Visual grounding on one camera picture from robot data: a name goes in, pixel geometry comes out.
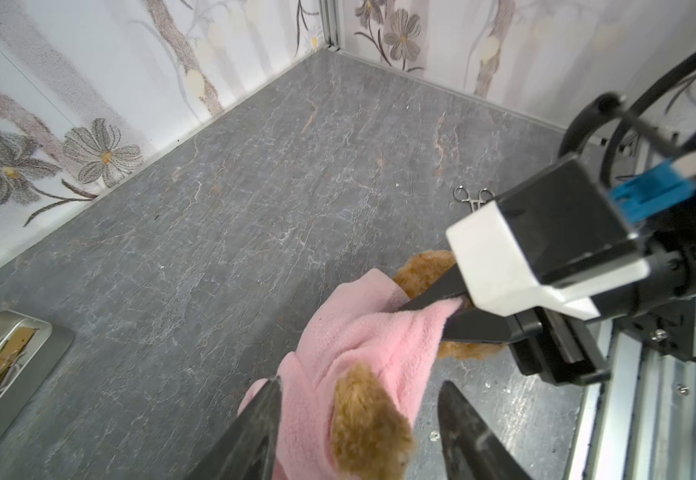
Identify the small black scissors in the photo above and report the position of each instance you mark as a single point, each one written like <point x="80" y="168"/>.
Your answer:
<point x="473" y="201"/>

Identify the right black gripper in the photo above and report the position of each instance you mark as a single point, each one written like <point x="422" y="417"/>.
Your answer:
<point x="663" y="200"/>

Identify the clear plastic tool box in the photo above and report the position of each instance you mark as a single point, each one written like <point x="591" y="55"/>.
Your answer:
<point x="29" y="350"/>

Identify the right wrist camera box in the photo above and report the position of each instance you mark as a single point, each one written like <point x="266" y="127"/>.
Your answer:
<point x="553" y="241"/>

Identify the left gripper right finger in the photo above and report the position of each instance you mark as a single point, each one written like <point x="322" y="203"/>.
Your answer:
<point x="470" y="448"/>

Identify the brown teddy bear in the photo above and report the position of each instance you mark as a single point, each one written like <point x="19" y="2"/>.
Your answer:
<point x="369" y="436"/>

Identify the pink fleece bear hoodie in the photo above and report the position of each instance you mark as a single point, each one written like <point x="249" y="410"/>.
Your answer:
<point x="358" y="323"/>

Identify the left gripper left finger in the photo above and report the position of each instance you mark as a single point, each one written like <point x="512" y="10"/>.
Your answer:
<point x="247" y="449"/>

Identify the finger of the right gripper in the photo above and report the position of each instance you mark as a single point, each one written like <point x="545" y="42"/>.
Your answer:
<point x="449" y="286"/>

